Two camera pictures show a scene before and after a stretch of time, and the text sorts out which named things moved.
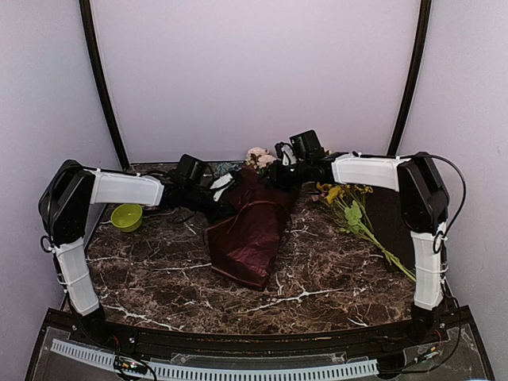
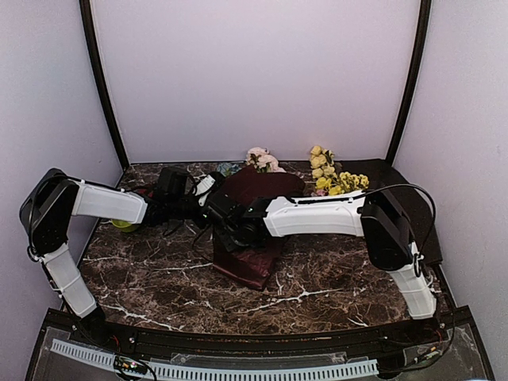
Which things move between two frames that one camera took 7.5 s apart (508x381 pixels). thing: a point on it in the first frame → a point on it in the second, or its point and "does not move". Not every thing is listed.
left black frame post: x=91 y=39 does not move
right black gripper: x=277 y=180 → x=227 y=242
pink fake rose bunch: x=259 y=158 does not move
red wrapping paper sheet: x=244 y=244 does not move
